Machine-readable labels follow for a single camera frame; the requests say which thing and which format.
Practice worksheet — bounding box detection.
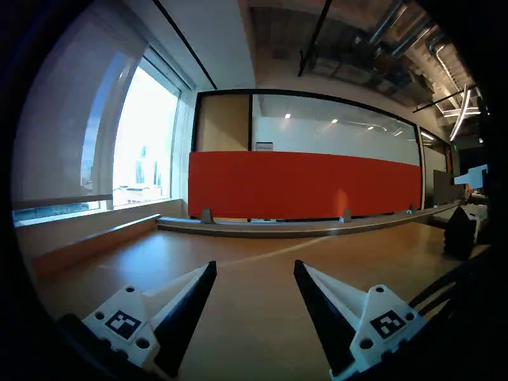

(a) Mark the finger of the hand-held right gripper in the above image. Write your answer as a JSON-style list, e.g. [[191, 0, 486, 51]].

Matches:
[[442, 204, 489, 261]]

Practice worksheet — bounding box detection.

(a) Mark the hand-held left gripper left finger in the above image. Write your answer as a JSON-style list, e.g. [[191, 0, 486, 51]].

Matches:
[[58, 260, 218, 378]]

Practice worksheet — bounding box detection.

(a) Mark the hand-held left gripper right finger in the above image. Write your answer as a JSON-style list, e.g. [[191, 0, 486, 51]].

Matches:
[[293, 259, 429, 378]]

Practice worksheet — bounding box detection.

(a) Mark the grey desk divider panel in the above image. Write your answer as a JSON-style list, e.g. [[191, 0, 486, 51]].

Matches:
[[432, 169, 466, 207]]

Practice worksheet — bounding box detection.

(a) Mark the red desk screen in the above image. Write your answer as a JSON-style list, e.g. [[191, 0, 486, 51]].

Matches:
[[156, 150, 463, 239]]

